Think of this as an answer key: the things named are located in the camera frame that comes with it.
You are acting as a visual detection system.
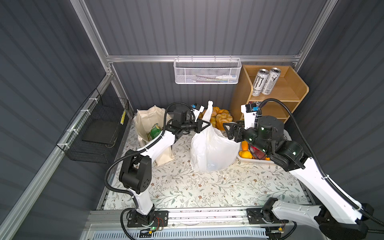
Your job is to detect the white monster can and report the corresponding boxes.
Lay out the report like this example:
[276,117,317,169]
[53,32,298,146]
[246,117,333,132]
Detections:
[252,69,269,97]
[262,68,281,95]

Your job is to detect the white Monster can right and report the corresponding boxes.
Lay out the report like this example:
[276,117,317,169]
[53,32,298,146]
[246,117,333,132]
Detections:
[262,68,281,95]

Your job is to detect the wooden shelf unit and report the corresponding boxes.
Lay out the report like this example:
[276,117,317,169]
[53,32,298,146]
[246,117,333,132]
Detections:
[229,65,309,122]

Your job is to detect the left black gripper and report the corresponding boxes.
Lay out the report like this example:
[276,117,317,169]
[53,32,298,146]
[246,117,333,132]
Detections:
[180,118,210,134]

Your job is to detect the white plastic grocery bag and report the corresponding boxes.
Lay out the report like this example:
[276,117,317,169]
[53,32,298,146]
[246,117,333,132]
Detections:
[190,100,241,173]

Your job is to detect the white Monster can left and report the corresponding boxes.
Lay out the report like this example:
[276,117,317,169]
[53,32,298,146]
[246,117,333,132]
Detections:
[252,69,269,97]

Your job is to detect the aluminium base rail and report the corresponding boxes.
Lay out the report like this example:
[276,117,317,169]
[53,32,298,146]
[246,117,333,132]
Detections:
[85,203,321,232]

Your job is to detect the black wire wall basket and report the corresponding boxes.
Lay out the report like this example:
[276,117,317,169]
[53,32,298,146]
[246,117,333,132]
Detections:
[57,91,130,164]

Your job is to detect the toothpaste tube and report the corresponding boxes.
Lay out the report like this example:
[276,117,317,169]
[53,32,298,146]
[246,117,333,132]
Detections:
[216,75,238,82]

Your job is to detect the beige canvas tote bag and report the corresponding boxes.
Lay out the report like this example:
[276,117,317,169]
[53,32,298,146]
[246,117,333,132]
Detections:
[134,106,175,166]

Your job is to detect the white plastic produce basket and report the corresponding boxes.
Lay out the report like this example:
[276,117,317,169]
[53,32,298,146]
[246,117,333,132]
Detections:
[237,144,274,165]

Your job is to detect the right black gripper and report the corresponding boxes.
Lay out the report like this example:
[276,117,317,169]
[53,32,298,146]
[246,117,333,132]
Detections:
[222,118,269,156]

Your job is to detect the green snack bag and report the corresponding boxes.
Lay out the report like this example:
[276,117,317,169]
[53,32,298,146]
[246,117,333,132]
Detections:
[148,124,162,141]

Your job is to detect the white wire wall basket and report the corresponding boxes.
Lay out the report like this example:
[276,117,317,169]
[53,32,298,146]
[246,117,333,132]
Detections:
[173,57,242,85]

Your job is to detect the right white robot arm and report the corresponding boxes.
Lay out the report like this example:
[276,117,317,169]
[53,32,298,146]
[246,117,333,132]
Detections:
[224,116,373,240]

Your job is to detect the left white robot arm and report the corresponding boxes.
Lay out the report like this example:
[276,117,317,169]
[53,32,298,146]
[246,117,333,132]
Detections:
[119,104,211,217]

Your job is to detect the tray of bread rolls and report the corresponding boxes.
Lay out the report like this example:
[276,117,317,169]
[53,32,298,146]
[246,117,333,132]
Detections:
[210,107,233,131]

